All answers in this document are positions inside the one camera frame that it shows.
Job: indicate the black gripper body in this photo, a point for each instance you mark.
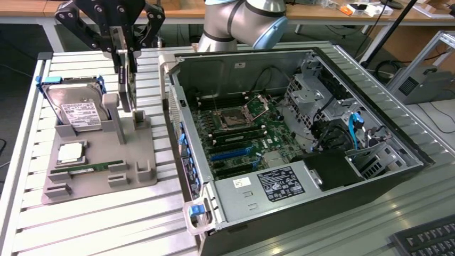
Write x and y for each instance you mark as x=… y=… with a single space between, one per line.
x=114 y=13

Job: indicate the graphics card with metal bracket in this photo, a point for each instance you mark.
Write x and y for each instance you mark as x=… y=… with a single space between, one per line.
x=127 y=90

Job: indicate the wooden top desk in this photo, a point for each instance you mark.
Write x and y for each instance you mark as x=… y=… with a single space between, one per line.
x=28 y=9
x=319 y=12

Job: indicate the hard disk in blue carrier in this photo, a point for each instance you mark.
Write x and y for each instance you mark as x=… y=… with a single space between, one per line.
x=78 y=106

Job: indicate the thin metal locking lever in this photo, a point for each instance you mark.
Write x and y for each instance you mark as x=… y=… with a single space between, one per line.
x=215 y=101

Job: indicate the CPU socket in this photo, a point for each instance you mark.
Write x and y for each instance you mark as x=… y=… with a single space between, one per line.
x=232 y=120

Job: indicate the metal socket cover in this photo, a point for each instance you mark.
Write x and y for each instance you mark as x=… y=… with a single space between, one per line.
x=258 y=106

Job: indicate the grey plastic parts rack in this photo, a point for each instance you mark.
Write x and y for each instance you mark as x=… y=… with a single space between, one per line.
x=103 y=149

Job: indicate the silver CPU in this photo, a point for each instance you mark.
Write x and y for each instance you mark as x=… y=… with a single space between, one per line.
x=71 y=153

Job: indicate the black installed RAM stick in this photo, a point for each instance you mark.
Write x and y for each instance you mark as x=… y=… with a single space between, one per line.
x=234 y=138

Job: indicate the grey metal drive cage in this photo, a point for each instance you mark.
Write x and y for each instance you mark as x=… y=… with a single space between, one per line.
x=302 y=93

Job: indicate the green motherboard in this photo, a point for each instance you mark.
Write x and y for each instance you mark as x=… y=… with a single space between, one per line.
x=274 y=125

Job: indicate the black expansion slot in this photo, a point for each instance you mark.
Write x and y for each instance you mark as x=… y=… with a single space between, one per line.
x=234 y=168
x=236 y=174
x=227 y=149

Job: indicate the green RAM stick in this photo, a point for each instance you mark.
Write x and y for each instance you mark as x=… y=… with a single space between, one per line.
x=92 y=168

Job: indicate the small orange box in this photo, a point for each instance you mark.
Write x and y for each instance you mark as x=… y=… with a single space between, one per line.
x=346 y=10

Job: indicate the silver chipset heat sink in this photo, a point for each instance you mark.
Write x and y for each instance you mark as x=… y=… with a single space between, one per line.
x=275 y=160

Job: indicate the small white box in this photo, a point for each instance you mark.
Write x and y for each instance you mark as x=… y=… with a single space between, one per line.
x=378 y=11

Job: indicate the black tripod pole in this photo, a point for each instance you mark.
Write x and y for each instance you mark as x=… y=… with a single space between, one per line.
x=391 y=29

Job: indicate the grey power supply unit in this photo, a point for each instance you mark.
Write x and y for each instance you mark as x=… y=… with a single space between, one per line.
x=234 y=202

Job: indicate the grey computer tower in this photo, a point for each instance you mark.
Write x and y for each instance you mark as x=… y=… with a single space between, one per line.
x=426 y=85

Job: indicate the grey metal disk bay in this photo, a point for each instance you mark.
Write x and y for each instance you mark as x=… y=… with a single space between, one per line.
x=377 y=160

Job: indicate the open black PC case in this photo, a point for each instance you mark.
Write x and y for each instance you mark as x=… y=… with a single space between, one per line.
x=302 y=213

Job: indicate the black keyboard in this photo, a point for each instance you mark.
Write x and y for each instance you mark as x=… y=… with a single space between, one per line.
x=430 y=240

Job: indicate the aluminium profile frame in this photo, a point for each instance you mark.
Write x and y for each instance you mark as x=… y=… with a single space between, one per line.
x=423 y=53

